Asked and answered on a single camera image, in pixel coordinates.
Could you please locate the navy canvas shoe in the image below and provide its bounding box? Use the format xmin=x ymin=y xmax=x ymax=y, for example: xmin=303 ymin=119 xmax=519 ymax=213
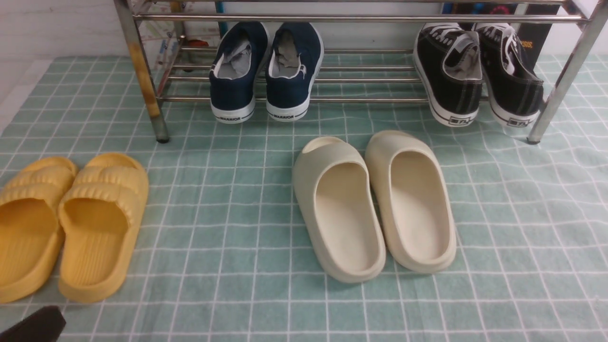
xmin=265 ymin=22 xmax=325 ymax=123
xmin=209 ymin=21 xmax=271 ymax=124

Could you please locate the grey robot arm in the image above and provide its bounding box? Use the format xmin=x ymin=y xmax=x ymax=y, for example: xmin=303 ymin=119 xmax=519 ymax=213
xmin=0 ymin=305 xmax=67 ymax=342

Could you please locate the steel shoe rack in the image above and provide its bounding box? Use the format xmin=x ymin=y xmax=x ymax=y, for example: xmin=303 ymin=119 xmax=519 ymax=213
xmin=114 ymin=0 xmax=607 ymax=145

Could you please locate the teal pole behind rack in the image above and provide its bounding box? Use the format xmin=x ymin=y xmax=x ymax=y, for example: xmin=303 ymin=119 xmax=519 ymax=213
xmin=214 ymin=2 xmax=233 ymax=38

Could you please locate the printed paper behind rack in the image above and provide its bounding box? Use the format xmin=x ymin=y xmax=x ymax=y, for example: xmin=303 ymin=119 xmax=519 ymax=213
xmin=128 ymin=0 xmax=222 ymax=71

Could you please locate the black box behind rack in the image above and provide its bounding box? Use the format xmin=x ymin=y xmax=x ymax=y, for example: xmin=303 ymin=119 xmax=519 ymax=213
xmin=441 ymin=2 xmax=560 ymax=67

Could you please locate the left cream foam slide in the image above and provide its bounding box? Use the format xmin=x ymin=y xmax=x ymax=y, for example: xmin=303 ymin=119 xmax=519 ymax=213
xmin=292 ymin=136 xmax=387 ymax=283

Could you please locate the cream foam slide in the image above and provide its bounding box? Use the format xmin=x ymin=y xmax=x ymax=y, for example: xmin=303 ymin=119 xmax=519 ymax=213
xmin=292 ymin=136 xmax=387 ymax=283
xmin=364 ymin=130 xmax=457 ymax=274

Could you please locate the right cream foam slide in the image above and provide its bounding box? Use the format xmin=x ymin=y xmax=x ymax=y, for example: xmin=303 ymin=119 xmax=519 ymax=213
xmin=364 ymin=130 xmax=457 ymax=274

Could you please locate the green checked floor cloth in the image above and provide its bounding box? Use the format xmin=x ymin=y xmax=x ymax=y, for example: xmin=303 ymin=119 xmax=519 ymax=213
xmin=0 ymin=56 xmax=608 ymax=342

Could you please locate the left black canvas sneaker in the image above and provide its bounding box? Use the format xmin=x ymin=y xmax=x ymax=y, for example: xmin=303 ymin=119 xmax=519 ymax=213
xmin=413 ymin=22 xmax=484 ymax=127

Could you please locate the black canvas sneaker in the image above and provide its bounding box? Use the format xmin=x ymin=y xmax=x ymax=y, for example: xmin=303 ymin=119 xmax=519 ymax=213
xmin=473 ymin=22 xmax=544 ymax=128
xmin=413 ymin=22 xmax=484 ymax=127

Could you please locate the right yellow rubber slipper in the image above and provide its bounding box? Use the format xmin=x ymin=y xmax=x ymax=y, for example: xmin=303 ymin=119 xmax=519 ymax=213
xmin=58 ymin=153 xmax=149 ymax=303

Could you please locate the yellow rubber slipper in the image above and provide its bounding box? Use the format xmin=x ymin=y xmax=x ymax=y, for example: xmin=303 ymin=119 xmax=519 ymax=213
xmin=58 ymin=153 xmax=149 ymax=303
xmin=0 ymin=156 xmax=78 ymax=303

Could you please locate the right black canvas sneaker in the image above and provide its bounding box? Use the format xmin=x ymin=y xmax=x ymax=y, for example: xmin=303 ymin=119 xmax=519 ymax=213
xmin=473 ymin=22 xmax=544 ymax=128

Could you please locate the left yellow rubber slipper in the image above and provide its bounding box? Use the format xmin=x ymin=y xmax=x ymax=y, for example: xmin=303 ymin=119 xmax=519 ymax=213
xmin=0 ymin=156 xmax=78 ymax=303

